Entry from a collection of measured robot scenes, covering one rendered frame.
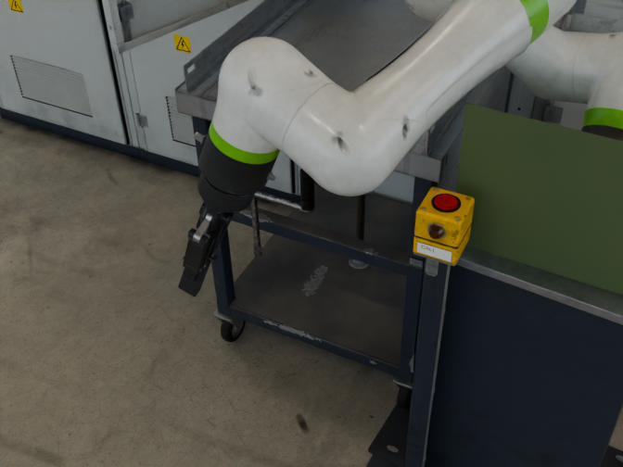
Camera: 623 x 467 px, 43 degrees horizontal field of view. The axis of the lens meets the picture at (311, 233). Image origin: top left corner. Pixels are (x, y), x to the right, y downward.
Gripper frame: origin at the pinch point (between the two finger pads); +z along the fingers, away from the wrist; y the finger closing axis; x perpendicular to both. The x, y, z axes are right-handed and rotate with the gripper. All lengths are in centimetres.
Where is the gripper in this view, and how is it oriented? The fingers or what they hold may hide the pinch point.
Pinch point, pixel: (194, 273)
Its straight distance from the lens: 118.4
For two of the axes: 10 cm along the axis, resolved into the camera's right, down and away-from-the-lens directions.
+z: -3.4, 6.8, 6.5
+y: -3.5, 5.5, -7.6
